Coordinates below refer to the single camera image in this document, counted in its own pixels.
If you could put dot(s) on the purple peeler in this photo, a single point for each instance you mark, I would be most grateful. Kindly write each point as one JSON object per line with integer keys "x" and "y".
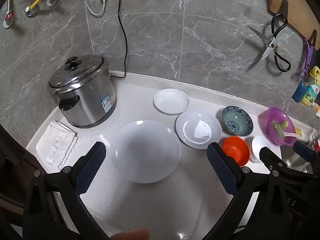
{"x": 307, "y": 60}

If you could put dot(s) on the stainless steel sink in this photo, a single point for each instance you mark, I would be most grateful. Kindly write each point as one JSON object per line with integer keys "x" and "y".
{"x": 297, "y": 165}

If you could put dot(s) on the orange bowl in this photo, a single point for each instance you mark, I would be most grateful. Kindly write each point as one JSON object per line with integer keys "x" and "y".
{"x": 235, "y": 151}

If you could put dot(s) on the white spoon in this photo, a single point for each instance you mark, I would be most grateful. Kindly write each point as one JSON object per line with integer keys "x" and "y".
{"x": 290, "y": 135}

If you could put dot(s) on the medium white plate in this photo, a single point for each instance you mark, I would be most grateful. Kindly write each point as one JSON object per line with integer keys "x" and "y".
{"x": 197, "y": 130}

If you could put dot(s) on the small white bowl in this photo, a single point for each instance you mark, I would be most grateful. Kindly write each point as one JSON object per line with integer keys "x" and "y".
{"x": 260, "y": 146}

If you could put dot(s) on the steel rice cooker lid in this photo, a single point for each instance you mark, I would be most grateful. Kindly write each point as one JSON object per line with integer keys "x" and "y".
{"x": 77, "y": 72}

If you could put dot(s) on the folded white cloth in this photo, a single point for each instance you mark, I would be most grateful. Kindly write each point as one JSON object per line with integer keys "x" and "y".
{"x": 56, "y": 143}

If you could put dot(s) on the yellow dish soap bottle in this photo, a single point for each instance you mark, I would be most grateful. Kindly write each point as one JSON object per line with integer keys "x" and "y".
{"x": 313, "y": 90}

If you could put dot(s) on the large white plate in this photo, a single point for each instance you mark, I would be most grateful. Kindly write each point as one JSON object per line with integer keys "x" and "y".
{"x": 145, "y": 152}

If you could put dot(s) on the person's left hand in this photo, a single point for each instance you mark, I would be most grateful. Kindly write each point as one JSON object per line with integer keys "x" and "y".
{"x": 132, "y": 235}

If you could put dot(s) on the green vegetable pieces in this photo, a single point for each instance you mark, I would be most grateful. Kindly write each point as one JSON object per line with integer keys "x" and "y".
{"x": 278, "y": 125}

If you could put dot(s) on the black wall hook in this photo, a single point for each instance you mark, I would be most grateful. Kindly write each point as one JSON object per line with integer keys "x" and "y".
{"x": 283, "y": 8}
{"x": 314, "y": 38}

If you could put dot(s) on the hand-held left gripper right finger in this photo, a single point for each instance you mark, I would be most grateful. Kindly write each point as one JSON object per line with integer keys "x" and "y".
{"x": 222, "y": 170}

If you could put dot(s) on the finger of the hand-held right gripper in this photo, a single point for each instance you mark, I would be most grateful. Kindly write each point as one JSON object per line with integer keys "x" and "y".
{"x": 265, "y": 155}
{"x": 303, "y": 151}

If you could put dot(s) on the small white plate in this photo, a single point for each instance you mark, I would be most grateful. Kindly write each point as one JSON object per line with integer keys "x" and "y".
{"x": 171, "y": 101}

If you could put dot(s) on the stainless steel rice cooker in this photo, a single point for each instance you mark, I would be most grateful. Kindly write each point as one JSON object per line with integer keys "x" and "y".
{"x": 90, "y": 100}

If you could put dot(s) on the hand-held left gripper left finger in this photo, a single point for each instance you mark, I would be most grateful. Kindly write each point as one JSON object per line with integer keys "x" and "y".
{"x": 92, "y": 165}

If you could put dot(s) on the blue patterned green bowl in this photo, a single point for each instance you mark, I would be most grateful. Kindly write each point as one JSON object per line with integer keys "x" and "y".
{"x": 236, "y": 122}

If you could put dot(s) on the blue cup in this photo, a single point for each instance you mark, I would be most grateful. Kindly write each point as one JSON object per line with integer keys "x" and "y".
{"x": 299, "y": 92}

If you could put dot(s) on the purple plastic bowl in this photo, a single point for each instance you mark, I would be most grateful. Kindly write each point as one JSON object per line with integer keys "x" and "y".
{"x": 268, "y": 120}

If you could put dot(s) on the wooden cutting board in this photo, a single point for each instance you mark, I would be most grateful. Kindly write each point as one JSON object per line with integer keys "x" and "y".
{"x": 297, "y": 7}

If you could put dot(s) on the red knob water valve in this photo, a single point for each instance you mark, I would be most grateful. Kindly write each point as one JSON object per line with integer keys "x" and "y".
{"x": 9, "y": 17}

